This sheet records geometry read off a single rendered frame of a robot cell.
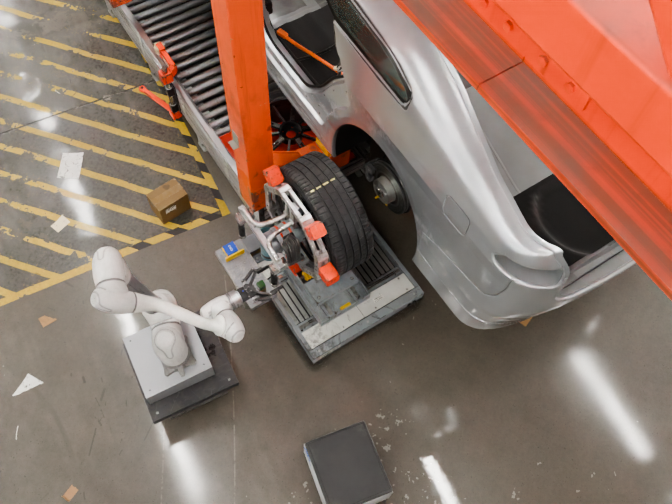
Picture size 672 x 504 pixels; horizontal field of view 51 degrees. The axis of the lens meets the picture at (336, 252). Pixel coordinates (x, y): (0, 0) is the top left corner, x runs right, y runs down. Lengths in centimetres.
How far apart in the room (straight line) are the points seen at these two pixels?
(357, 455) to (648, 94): 316
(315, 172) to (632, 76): 274
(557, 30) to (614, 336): 392
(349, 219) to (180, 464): 173
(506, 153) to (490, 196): 107
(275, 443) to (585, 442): 181
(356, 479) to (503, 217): 164
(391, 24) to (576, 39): 231
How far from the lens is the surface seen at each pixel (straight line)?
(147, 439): 432
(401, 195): 379
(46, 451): 445
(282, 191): 355
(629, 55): 92
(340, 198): 349
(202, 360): 393
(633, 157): 147
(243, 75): 325
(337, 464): 385
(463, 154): 301
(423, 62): 313
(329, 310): 427
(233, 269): 410
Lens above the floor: 412
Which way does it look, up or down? 62 degrees down
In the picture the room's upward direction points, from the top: 5 degrees clockwise
